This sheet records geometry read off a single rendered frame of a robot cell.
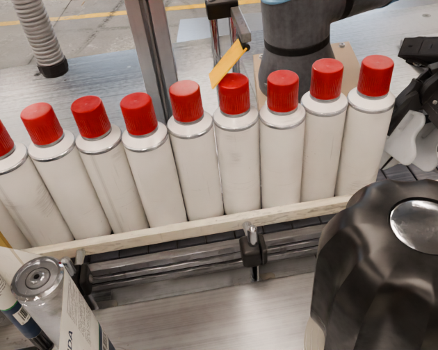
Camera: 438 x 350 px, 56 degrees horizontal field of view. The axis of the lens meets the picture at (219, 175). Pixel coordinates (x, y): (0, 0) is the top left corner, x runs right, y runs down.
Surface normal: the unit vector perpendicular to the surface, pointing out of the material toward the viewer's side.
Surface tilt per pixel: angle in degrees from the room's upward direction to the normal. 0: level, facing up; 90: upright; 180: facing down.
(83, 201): 90
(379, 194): 11
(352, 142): 90
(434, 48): 61
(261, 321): 0
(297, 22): 92
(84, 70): 0
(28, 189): 90
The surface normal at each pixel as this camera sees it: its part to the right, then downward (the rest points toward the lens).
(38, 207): 0.69, 0.45
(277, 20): -0.61, 0.62
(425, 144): -0.86, -0.21
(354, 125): -0.77, 0.49
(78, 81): -0.09, -0.72
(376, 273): -0.56, -0.28
